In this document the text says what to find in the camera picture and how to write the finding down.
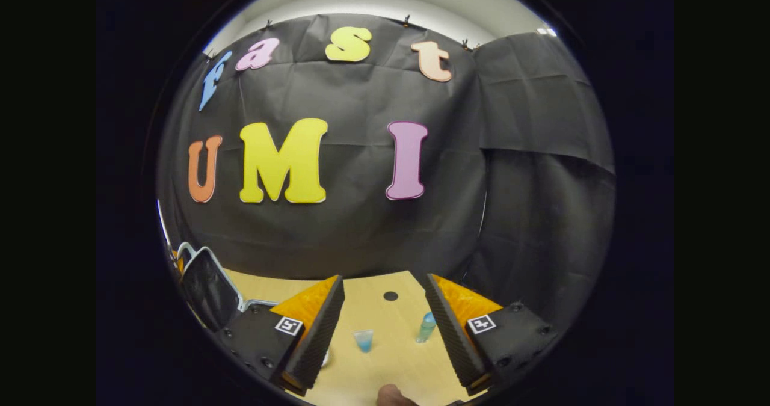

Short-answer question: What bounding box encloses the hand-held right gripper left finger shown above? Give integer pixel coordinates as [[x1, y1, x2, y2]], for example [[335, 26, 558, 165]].
[[215, 275, 346, 397]]

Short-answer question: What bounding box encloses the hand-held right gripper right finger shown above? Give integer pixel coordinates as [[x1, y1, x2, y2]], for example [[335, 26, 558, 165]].
[[425, 274, 560, 398]]

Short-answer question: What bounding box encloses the teal bottle with blue cap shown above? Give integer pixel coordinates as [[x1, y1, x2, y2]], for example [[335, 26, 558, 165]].
[[416, 312, 438, 345]]

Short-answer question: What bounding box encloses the white suitcase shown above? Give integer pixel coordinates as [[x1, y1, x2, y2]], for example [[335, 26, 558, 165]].
[[177, 242, 283, 334]]

